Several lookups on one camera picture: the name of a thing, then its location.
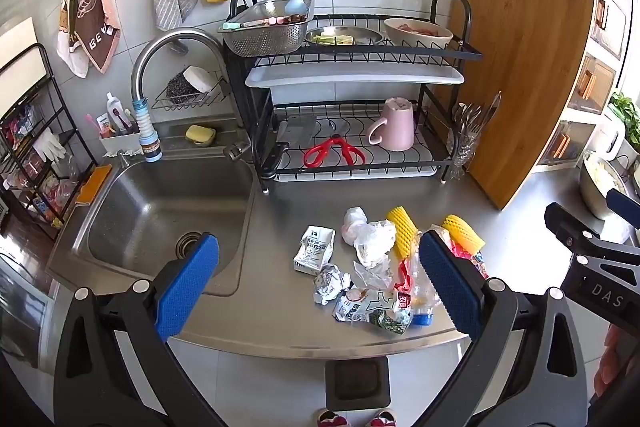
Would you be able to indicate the steel faucet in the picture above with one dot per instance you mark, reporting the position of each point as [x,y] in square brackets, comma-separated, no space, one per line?
[150,52]

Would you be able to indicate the foil ball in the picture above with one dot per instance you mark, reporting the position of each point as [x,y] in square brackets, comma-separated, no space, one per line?
[330,285]

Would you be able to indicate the steel plate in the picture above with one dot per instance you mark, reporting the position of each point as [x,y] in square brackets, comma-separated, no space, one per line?
[365,36]

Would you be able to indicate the white pink bottle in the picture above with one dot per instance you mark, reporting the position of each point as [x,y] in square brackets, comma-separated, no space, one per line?
[114,109]

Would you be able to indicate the white green snack wrapper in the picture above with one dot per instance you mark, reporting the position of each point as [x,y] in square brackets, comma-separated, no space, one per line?
[367,307]

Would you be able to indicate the white toothbrush holder box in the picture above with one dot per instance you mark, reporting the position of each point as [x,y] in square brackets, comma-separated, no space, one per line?
[120,142]

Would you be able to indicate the yellow foam fruit net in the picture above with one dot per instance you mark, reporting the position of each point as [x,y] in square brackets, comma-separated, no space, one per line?
[402,232]
[465,232]

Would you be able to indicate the black metal shelf rack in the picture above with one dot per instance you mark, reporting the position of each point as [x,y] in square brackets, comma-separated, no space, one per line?
[67,107]

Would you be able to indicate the white pink tissue ball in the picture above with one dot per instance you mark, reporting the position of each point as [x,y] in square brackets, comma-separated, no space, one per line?
[354,224]

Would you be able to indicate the steel sink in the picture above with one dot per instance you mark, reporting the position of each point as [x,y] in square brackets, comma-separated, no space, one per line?
[150,217]

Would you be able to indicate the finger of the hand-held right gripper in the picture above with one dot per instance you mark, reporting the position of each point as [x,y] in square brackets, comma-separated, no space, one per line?
[567,227]
[627,209]

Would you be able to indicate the red slipper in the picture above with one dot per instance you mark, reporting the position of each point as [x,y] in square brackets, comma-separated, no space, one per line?
[332,419]
[382,419]

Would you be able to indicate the blue faucet nozzle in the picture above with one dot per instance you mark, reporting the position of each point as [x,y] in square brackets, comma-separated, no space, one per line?
[149,142]

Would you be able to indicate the pink mug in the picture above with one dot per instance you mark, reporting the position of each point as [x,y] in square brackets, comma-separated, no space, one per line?
[397,127]

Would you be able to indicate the orange cloth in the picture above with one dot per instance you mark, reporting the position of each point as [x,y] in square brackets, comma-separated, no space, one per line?
[95,184]

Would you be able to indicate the yellow soap in dish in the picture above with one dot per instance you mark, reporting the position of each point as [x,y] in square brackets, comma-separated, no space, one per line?
[200,133]

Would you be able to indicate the clear plastic bag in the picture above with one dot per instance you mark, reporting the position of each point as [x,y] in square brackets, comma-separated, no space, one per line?
[372,274]

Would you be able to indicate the white plastic bag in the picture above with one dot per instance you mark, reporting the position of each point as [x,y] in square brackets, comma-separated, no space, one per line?
[375,242]

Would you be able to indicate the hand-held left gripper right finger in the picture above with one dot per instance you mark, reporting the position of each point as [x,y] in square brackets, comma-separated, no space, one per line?
[452,282]

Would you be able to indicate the white kettle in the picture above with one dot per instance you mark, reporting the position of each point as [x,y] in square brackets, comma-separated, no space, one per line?
[607,139]

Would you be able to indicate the person's right hand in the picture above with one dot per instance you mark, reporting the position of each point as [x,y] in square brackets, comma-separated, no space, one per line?
[610,362]

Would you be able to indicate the white bowl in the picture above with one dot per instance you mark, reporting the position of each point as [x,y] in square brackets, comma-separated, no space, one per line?
[420,38]

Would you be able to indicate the white gloves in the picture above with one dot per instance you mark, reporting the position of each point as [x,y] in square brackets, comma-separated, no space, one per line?
[50,147]

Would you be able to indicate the wooden cutting board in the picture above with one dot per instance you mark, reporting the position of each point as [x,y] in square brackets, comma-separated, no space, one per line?
[525,82]

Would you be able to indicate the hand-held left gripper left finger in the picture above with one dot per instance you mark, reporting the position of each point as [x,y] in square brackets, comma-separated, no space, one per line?
[187,287]

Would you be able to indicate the square trash bin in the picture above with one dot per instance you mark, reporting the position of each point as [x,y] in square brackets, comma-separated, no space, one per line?
[357,382]

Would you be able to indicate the red scissors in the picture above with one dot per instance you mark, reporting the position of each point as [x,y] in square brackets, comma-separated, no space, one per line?
[320,152]

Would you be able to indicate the clear packet with blue edge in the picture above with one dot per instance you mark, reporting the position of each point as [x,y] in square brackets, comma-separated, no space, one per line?
[424,302]

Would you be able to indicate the red white strip wrapper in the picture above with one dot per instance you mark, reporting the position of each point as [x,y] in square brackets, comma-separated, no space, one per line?
[404,279]

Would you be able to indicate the green plant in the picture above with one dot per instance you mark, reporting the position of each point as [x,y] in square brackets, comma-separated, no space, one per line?
[625,112]

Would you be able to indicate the steel pot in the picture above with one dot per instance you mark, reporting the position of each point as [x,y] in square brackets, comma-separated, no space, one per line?
[597,192]

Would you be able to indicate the steel wool scrubber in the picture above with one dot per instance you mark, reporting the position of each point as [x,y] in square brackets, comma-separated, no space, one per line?
[177,89]

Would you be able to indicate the clear cutlery holder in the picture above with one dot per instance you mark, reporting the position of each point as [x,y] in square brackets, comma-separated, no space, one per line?
[460,157]

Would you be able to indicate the steel colander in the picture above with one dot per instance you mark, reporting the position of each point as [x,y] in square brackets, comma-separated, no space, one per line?
[265,37]

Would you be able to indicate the bundle of steel cutlery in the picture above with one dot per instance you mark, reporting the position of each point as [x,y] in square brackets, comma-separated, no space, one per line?
[472,114]

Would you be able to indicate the brown pink printed towel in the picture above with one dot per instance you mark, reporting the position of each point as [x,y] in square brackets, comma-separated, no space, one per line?
[97,32]

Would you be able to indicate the white milk carton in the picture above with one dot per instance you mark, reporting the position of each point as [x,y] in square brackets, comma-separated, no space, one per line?
[314,249]

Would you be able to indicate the black dish rack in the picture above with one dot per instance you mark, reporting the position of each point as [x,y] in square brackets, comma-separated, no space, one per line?
[400,53]

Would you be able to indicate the white drip tray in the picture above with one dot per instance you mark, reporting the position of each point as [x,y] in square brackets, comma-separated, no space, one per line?
[350,78]

